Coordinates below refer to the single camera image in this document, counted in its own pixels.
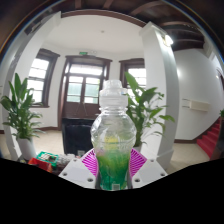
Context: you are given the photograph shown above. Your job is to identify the red carpeted stairs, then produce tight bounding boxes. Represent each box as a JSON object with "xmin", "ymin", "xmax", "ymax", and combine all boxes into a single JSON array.
[{"xmin": 196, "ymin": 116, "xmax": 224, "ymax": 160}]

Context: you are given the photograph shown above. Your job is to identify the potted green plant white pot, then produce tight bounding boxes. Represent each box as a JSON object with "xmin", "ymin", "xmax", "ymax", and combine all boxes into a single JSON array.
[
  {"xmin": 0, "ymin": 72, "xmax": 46, "ymax": 160},
  {"xmin": 124, "ymin": 71, "xmax": 176, "ymax": 153}
]

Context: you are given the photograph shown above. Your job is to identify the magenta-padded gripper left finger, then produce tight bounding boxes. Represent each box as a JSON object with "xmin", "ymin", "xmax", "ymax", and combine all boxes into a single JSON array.
[{"xmin": 58, "ymin": 148, "xmax": 100, "ymax": 190}]

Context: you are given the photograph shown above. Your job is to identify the pillar wall lamp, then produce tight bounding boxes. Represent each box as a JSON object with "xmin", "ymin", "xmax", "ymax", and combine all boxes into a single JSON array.
[{"xmin": 163, "ymin": 34, "xmax": 175, "ymax": 47}]

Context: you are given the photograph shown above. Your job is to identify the brown box with jars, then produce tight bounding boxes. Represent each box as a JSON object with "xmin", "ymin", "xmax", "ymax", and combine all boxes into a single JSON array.
[{"xmin": 58, "ymin": 153, "xmax": 77, "ymax": 168}]

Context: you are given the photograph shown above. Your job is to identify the black chair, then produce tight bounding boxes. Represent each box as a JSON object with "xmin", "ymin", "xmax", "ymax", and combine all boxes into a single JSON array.
[{"xmin": 61, "ymin": 116, "xmax": 96, "ymax": 157}]

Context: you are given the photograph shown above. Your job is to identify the dark framed window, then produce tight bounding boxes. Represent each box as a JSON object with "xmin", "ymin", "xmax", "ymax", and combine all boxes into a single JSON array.
[
  {"xmin": 118, "ymin": 58, "xmax": 148, "ymax": 90},
  {"xmin": 27, "ymin": 48, "xmax": 61, "ymax": 108}
]

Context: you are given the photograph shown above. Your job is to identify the white wall radiator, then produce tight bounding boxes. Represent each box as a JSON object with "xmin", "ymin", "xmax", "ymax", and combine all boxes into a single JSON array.
[{"xmin": 181, "ymin": 98, "xmax": 212, "ymax": 113}]

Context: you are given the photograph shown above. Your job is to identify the green box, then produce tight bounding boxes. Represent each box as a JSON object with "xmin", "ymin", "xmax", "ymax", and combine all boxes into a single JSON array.
[{"xmin": 35, "ymin": 150, "xmax": 60, "ymax": 168}]

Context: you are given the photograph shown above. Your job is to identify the clear bottle with green drink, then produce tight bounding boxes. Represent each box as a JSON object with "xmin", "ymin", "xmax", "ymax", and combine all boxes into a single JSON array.
[{"xmin": 90, "ymin": 79, "xmax": 138, "ymax": 192}]

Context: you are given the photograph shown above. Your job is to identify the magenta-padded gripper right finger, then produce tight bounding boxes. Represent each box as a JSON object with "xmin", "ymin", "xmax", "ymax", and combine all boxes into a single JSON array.
[{"xmin": 127, "ymin": 148, "xmax": 168, "ymax": 189}]

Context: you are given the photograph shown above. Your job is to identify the dark wooden double door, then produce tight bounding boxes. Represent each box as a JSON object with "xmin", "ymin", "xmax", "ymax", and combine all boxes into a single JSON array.
[{"xmin": 58, "ymin": 54, "xmax": 113, "ymax": 120}]

